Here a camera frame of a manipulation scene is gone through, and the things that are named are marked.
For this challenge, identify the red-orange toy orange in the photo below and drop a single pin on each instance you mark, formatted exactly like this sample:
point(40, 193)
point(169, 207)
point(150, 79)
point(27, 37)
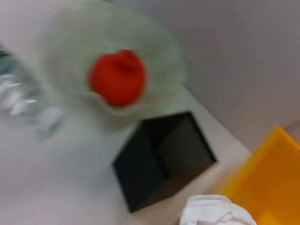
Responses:
point(117, 79)

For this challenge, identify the white paper ball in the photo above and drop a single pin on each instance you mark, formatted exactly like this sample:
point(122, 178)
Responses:
point(211, 211)

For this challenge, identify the clear green-label water bottle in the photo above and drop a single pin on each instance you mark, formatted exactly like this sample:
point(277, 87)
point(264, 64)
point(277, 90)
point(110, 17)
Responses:
point(21, 93)

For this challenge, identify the black mesh pen holder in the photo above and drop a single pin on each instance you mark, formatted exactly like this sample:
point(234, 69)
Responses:
point(154, 164)

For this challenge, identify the translucent green fruit plate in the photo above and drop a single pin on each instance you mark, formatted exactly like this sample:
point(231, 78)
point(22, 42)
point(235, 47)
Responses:
point(117, 28)

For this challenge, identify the yellow plastic bin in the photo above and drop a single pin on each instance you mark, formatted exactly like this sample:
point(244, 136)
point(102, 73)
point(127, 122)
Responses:
point(269, 182)

